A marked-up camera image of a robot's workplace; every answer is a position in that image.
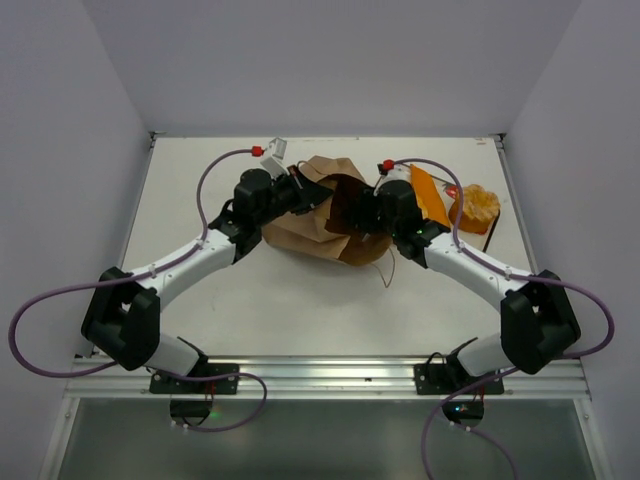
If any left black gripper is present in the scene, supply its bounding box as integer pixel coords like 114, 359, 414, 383
255, 165, 334, 228

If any long orange fake baguette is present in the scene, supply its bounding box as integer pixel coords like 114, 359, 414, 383
410, 165, 450, 228

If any brown paper bag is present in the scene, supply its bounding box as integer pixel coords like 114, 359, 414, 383
262, 156, 392, 267

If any tall orange fake muffin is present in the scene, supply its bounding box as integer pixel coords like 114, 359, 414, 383
448, 184, 501, 235

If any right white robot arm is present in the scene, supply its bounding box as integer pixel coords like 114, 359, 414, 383
346, 180, 581, 393

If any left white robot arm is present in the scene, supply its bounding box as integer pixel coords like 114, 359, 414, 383
81, 166, 333, 395

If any strawberry pattern tray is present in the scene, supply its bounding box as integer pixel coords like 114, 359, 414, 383
433, 176, 501, 252

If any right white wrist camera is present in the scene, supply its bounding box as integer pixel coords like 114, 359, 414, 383
376, 159, 411, 188

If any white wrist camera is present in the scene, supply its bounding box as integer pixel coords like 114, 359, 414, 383
260, 137, 288, 178
376, 159, 411, 188

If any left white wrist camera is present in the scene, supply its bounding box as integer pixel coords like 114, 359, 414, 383
260, 137, 288, 178

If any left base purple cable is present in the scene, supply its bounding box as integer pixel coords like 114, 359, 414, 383
174, 369, 269, 432

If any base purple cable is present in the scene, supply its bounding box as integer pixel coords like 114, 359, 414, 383
174, 369, 269, 432
419, 367, 521, 480

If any aluminium mounting rail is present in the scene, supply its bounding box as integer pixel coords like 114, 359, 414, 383
64, 356, 590, 400

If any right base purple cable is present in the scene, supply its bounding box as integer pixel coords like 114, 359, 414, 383
419, 367, 521, 480

